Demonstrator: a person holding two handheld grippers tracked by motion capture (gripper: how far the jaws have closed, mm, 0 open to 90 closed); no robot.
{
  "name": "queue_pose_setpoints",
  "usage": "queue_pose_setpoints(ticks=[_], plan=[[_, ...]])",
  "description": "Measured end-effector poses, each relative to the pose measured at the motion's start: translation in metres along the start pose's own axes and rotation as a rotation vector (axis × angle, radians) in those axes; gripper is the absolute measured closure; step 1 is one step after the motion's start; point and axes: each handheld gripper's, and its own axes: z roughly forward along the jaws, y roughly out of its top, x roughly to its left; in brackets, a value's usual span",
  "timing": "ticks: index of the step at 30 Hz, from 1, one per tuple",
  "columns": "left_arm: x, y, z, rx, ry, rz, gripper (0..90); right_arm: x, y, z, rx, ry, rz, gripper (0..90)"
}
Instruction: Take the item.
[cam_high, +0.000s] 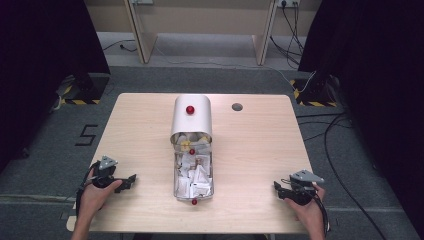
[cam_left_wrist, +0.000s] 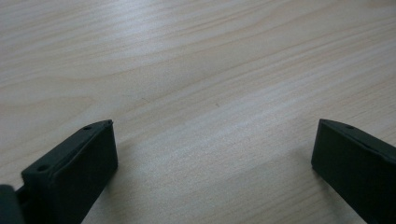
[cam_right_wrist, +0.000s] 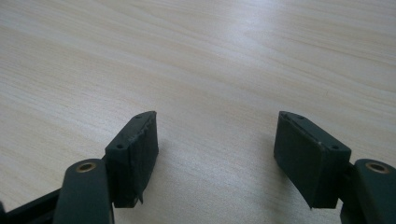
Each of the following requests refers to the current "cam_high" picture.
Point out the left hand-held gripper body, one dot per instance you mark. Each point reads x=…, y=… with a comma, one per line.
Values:
x=104, y=173

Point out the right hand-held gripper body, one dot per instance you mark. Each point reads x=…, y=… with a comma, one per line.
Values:
x=301, y=191

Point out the person's right hand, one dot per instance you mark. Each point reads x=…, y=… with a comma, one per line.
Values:
x=311, y=213

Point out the person's left hand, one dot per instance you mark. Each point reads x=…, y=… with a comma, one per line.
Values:
x=93, y=198

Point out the clear plastic tray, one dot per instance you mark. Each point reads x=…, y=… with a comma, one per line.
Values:
x=176, y=186

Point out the pile of white packets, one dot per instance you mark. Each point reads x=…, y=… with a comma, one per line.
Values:
x=196, y=173

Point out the small red ball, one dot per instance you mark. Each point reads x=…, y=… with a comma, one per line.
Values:
x=190, y=109
x=194, y=201
x=192, y=151

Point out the stand base with striped tape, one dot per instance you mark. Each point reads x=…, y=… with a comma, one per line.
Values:
x=90, y=90
x=316, y=95

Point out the white rounded metal container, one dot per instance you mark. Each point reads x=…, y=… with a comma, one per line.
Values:
x=200, y=116

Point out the black curtain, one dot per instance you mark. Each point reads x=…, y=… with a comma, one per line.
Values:
x=376, y=83
x=40, y=66

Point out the white power strip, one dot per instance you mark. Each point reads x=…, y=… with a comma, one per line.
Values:
x=142, y=1

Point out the white desk frame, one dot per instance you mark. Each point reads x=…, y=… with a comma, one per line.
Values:
x=146, y=40

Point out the white wall socket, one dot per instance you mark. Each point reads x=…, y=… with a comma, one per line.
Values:
x=288, y=2

